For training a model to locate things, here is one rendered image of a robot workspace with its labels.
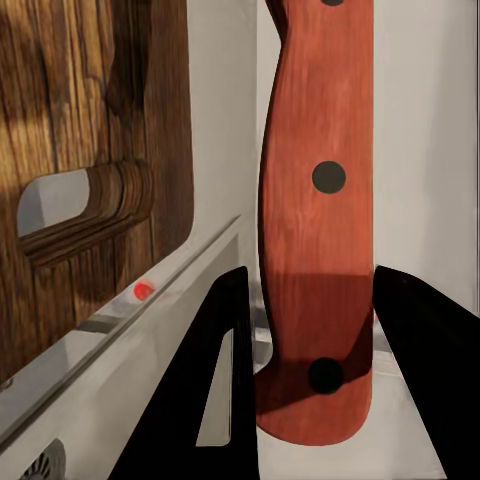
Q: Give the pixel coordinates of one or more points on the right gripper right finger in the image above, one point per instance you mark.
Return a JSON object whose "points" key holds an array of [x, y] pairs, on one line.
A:
{"points": [[436, 343]]}

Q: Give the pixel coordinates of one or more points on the cutting board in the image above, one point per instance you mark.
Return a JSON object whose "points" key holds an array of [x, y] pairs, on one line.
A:
{"points": [[86, 83]]}

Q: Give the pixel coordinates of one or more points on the drop in sink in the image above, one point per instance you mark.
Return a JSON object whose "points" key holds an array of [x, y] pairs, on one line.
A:
{"points": [[81, 430]]}

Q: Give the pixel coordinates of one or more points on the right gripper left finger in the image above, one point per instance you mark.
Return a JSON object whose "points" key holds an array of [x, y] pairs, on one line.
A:
{"points": [[163, 444]]}

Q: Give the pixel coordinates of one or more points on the parer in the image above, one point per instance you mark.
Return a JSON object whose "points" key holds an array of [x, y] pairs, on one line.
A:
{"points": [[315, 224]]}

